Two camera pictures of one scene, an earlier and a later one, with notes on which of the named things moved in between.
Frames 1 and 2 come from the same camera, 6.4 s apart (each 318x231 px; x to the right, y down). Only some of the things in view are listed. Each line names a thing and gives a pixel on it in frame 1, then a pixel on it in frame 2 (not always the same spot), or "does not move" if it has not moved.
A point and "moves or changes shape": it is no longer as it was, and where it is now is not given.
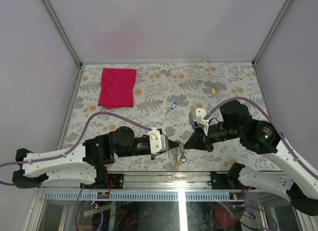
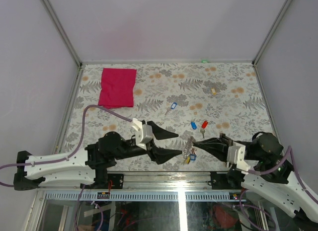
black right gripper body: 219,131 -> 250,155
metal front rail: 159,187 does not move
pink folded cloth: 117,88 does not move
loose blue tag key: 173,106 does not move
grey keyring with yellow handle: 183,154 moves or changes shape
